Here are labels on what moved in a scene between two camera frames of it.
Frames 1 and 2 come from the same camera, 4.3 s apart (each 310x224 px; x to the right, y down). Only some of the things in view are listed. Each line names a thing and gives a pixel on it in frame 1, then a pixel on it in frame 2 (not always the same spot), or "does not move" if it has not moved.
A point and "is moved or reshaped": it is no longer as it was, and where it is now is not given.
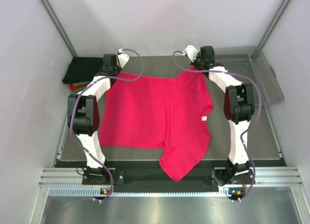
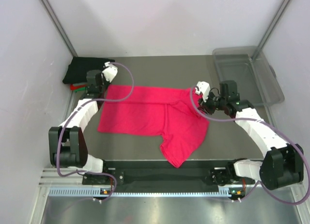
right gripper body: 197,63 to 213,103
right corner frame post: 273,24 does not move
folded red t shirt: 72,87 does not move
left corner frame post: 53,16 does not move
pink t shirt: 167,114 is moved or reshaped
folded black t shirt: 82,69 does not move
